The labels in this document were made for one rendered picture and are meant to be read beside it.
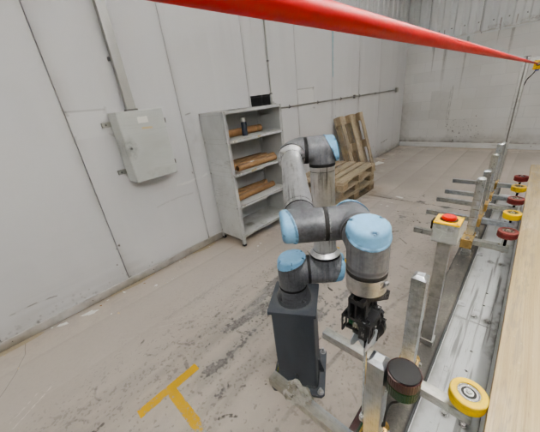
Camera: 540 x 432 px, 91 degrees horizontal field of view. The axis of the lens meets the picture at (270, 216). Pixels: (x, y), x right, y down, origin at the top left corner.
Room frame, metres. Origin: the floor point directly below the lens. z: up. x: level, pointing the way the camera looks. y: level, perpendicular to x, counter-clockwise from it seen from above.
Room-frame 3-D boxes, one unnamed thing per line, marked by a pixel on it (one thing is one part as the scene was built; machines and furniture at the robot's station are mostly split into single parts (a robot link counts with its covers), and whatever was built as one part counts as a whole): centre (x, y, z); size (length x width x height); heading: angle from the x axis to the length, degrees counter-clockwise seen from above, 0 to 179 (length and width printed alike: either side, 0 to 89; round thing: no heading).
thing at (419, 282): (0.53, -0.36, 0.93); 0.03 x 0.03 x 0.48; 44
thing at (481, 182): (1.23, -1.08, 0.91); 0.03 x 0.03 x 0.48; 44
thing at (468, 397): (0.40, -0.44, 0.85); 0.08 x 0.08 x 0.11
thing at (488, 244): (1.24, -1.01, 0.81); 0.43 x 0.03 x 0.04; 44
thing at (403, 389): (0.32, -0.22, 1.11); 0.06 x 0.06 x 0.02
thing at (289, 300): (1.16, -0.08, 0.65); 0.19 x 0.19 x 0.10
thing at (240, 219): (3.30, 0.18, 0.78); 0.90 x 0.45 x 1.55; 134
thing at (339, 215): (0.60, -0.20, 1.31); 0.12 x 0.12 x 0.09; 85
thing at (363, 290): (0.49, -0.21, 1.21); 0.10 x 0.09 x 0.05; 44
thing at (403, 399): (0.32, -0.22, 1.09); 0.06 x 0.06 x 0.02
